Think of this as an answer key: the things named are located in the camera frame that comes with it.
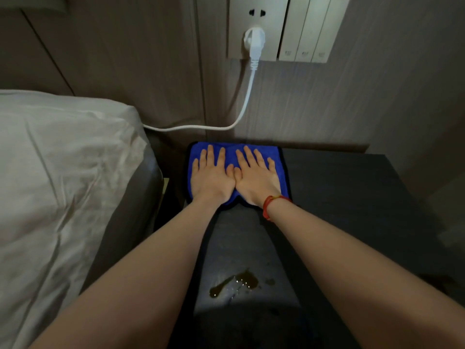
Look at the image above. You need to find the person's left hand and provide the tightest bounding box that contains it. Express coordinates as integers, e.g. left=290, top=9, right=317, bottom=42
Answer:
left=190, top=144, right=236, bottom=206

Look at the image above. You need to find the person's right hand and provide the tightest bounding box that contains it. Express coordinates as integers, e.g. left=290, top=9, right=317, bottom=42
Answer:
left=233, top=145, right=282, bottom=208

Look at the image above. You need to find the blue microfiber cloth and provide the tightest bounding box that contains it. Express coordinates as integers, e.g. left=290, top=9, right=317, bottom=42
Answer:
left=186, top=142, right=291, bottom=207

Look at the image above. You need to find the person's left forearm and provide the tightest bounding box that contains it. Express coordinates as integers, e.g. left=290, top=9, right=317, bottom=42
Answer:
left=29, top=197, right=223, bottom=349

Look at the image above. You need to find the person's right forearm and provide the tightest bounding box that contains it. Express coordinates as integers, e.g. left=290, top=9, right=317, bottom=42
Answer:
left=265, top=200, right=465, bottom=349

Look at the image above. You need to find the grey mattress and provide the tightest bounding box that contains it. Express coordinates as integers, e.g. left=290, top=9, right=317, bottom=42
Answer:
left=79, top=137, right=165, bottom=295

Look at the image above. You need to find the dark nightstand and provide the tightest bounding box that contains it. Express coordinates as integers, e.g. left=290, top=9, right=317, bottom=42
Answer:
left=154, top=142, right=465, bottom=349

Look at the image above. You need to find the brown liquid spill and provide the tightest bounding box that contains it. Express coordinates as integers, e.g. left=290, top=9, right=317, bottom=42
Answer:
left=209, top=269, right=276, bottom=299

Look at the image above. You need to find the white power plug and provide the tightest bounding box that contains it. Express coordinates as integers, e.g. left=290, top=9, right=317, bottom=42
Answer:
left=243, top=27, right=266, bottom=71

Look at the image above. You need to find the white bed sheet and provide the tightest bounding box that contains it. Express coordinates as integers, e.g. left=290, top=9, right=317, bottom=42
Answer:
left=0, top=89, right=149, bottom=349

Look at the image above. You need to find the red string bracelet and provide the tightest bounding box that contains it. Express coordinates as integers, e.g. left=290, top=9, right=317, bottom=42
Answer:
left=262, top=195, right=293, bottom=221

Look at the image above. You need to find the white power cable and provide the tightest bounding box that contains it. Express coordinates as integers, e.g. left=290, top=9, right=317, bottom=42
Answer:
left=143, top=67, right=258, bottom=133

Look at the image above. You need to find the white wall socket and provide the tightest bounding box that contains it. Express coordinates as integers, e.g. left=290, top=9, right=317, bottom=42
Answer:
left=227, top=0, right=290, bottom=62

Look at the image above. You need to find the white wall switch panel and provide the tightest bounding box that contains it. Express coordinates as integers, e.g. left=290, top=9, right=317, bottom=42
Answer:
left=278, top=0, right=350, bottom=64

